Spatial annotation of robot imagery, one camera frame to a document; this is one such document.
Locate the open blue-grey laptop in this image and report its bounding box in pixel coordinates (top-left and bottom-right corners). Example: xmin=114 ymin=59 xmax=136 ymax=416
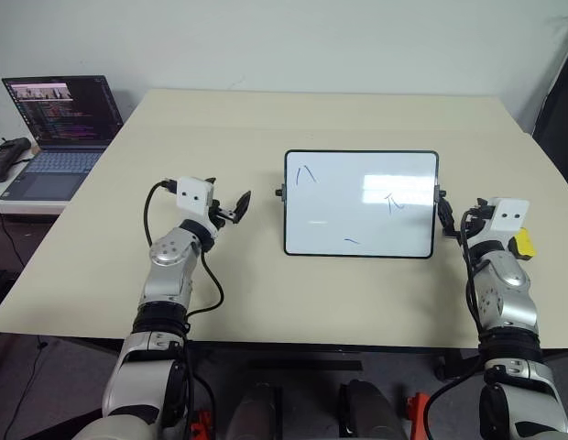
xmin=0 ymin=74 xmax=126 ymax=202

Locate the dark rounded grey shape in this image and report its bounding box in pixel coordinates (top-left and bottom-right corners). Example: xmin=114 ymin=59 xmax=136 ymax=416
xmin=337 ymin=379 xmax=408 ymax=440

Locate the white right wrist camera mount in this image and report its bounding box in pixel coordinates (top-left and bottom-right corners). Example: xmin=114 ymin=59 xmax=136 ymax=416
xmin=486 ymin=196 xmax=530 ymax=245

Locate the black handheld controller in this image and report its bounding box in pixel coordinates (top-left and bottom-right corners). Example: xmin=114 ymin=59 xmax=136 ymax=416
xmin=0 ymin=137 xmax=33 ymax=183

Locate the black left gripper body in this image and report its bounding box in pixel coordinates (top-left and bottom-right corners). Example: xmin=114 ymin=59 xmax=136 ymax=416
xmin=211 ymin=197 xmax=237 ymax=226

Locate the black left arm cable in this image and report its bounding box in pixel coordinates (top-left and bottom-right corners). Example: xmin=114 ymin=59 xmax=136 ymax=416
xmin=144 ymin=180 xmax=224 ymax=318

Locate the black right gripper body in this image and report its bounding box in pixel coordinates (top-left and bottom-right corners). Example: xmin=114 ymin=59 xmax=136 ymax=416
xmin=457 ymin=203 xmax=496 ymax=240

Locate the black upright panel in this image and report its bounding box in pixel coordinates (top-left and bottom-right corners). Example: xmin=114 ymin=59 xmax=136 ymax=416
xmin=530 ymin=27 xmax=568 ymax=185

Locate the red plastic bracket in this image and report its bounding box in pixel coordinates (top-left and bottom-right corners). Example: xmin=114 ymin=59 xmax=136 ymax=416
xmin=191 ymin=409 xmax=215 ymax=440
xmin=406 ymin=390 xmax=428 ymax=440

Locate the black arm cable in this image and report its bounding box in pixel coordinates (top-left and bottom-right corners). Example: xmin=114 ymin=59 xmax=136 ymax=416
xmin=423 ymin=208 xmax=491 ymax=440
xmin=144 ymin=180 xmax=224 ymax=318

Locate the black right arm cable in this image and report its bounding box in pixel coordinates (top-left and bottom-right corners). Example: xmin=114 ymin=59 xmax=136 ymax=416
xmin=423 ymin=208 xmax=491 ymax=440

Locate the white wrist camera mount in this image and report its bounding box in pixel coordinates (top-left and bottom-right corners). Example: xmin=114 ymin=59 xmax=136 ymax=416
xmin=486 ymin=196 xmax=530 ymax=245
xmin=175 ymin=175 xmax=217 ymax=231

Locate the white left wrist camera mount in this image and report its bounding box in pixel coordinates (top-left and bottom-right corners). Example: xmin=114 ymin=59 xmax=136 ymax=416
xmin=175 ymin=175 xmax=217 ymax=231

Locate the small black-framed whiteboard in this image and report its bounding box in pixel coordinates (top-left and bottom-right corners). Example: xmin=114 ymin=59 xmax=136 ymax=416
xmin=274 ymin=148 xmax=445 ymax=259

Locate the yellow and black eraser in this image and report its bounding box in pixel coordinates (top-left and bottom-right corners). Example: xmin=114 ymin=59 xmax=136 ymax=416
xmin=512 ymin=227 xmax=538 ymax=262

